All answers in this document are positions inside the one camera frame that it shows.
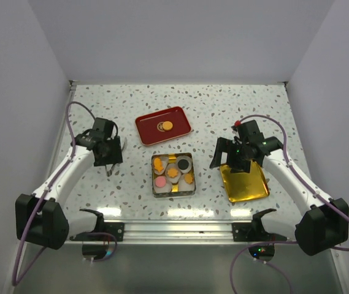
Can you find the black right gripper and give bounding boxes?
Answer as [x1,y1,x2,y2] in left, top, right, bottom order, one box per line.
[210,137,251,174]

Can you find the metal tongs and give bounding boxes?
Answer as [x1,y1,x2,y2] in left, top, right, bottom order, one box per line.
[105,137,128,177]

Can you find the orange flower cookie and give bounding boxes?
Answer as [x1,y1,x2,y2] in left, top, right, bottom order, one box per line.
[183,173,194,184]

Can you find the black round cookie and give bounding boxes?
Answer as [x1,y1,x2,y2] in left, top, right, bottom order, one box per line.
[177,159,190,171]

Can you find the green square cookie tin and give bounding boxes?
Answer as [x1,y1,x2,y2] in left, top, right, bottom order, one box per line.
[151,153,196,198]

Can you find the pink round cookie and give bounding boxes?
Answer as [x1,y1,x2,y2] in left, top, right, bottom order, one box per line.
[155,176,167,188]

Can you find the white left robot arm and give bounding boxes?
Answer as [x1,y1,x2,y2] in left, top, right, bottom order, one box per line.
[15,130,123,250]

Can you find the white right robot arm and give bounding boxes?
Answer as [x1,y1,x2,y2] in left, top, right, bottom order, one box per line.
[210,137,349,256]

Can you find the gold tin lid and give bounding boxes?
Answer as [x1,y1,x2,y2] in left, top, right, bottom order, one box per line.
[220,162,270,203]

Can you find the white paper cup top-right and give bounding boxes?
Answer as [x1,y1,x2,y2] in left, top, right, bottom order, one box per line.
[175,156,192,173]

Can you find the white paper cup bottom-right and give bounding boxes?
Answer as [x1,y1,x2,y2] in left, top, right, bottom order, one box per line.
[178,174,195,192]

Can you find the white paper cup top-left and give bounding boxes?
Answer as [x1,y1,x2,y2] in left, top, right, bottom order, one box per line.
[152,156,169,175]

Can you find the red tray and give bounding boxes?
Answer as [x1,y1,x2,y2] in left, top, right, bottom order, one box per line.
[135,107,192,146]

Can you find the white paper cup centre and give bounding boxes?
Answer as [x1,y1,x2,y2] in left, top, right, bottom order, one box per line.
[165,164,182,184]

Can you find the orange round cookie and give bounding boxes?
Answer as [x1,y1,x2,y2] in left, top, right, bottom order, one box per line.
[162,121,173,131]

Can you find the white paper cup bottom-left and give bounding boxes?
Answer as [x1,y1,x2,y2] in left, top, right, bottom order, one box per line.
[153,178,172,194]

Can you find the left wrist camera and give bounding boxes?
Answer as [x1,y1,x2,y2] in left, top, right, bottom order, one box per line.
[90,118,118,141]

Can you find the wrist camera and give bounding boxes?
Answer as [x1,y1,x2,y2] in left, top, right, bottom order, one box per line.
[231,120,264,143]
[90,118,118,141]

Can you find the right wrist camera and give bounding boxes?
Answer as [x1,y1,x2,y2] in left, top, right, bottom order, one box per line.
[231,120,264,143]

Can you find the black left base bracket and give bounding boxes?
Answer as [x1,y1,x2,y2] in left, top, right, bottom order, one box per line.
[70,222,125,242]

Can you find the black base bracket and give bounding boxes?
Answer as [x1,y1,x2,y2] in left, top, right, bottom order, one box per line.
[70,222,125,242]
[231,222,287,242]

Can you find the black right base bracket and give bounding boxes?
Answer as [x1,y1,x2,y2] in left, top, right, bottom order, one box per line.
[231,222,287,242]

